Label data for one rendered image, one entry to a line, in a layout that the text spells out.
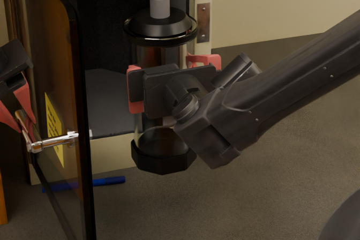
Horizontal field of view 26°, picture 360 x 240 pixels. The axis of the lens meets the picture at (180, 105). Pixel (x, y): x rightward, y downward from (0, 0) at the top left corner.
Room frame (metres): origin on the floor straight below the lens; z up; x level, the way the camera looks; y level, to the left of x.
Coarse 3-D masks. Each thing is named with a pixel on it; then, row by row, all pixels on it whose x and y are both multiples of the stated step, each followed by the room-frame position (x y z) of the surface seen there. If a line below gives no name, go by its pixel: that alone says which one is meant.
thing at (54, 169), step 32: (32, 0) 0.94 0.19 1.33; (64, 0) 0.81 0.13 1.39; (32, 32) 0.96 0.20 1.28; (64, 32) 0.80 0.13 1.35; (64, 64) 0.81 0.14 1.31; (32, 96) 1.00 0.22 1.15; (64, 96) 0.82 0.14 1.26; (64, 128) 0.84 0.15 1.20; (64, 160) 0.85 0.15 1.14; (64, 192) 0.87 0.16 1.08; (64, 224) 0.88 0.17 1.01
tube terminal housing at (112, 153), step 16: (192, 0) 1.19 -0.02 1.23; (208, 0) 1.17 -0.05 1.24; (192, 16) 1.19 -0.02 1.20; (192, 48) 1.19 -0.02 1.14; (208, 48) 1.17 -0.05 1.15; (96, 144) 1.11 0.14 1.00; (112, 144) 1.11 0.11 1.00; (128, 144) 1.12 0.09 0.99; (96, 160) 1.11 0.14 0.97; (112, 160) 1.11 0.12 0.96; (128, 160) 1.12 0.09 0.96; (32, 176) 1.07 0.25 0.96
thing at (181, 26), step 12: (156, 0) 1.01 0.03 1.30; (168, 0) 1.02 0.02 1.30; (144, 12) 1.04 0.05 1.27; (156, 12) 1.01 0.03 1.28; (168, 12) 1.02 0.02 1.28; (180, 12) 1.03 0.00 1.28; (132, 24) 1.01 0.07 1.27; (144, 24) 0.99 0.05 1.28; (156, 24) 0.99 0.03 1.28; (168, 24) 0.99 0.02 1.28; (180, 24) 1.00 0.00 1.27
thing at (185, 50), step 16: (128, 32) 1.00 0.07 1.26; (192, 32) 1.00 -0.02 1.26; (144, 48) 0.98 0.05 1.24; (160, 48) 0.98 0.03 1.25; (176, 48) 0.98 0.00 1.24; (144, 64) 0.98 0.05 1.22; (160, 64) 0.98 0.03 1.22; (176, 64) 0.98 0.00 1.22; (192, 64) 1.02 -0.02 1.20; (144, 96) 0.98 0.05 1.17; (144, 112) 0.98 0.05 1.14; (144, 128) 0.98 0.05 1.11; (160, 128) 0.97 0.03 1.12; (144, 144) 0.98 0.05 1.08; (160, 144) 0.97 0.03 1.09; (176, 144) 0.98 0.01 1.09
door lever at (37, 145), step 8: (16, 112) 0.87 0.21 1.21; (24, 112) 0.87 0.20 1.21; (16, 120) 0.86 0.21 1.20; (24, 120) 0.85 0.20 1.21; (24, 128) 0.83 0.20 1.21; (32, 128) 0.83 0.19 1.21; (24, 136) 0.82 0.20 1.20; (32, 136) 0.81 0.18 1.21; (56, 136) 0.81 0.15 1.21; (64, 136) 0.81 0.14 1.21; (32, 144) 0.79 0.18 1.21; (40, 144) 0.80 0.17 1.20; (48, 144) 0.80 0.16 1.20; (56, 144) 0.81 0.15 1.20; (32, 152) 0.79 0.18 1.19
